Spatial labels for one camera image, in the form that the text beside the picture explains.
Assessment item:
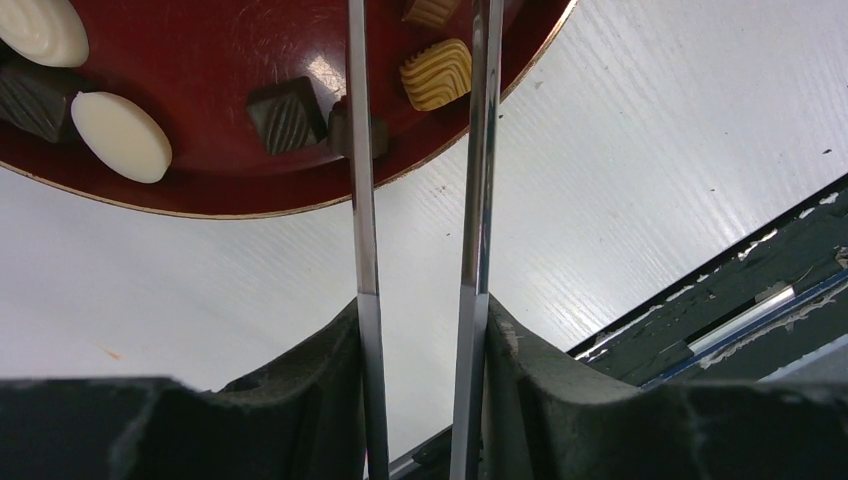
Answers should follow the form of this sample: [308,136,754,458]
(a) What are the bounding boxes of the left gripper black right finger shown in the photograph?
[483,300,847,479]

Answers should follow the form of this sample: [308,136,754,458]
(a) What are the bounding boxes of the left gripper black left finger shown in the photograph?
[1,304,363,479]

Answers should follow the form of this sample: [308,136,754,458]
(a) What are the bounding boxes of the red round plate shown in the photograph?
[0,0,579,220]

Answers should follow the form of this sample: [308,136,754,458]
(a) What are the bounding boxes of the silver serving tongs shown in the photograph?
[345,0,506,480]

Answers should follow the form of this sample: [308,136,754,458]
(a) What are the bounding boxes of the dark ridged square chocolate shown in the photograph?
[246,76,328,155]

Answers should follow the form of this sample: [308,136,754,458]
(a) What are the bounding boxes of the white oval chocolate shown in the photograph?
[71,91,173,184]

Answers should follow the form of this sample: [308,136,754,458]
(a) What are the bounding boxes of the yellow ridged chocolate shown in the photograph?
[399,38,472,112]

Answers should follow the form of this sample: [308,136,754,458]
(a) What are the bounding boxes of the caramel chocolate piece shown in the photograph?
[401,0,461,30]

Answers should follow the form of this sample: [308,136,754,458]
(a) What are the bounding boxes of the dark ridged chocolate at edge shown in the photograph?
[1,59,88,144]

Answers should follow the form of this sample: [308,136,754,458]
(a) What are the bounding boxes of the white swirl chocolate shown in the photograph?
[1,0,90,68]

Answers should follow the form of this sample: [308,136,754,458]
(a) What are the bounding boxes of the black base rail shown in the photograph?
[390,175,848,480]

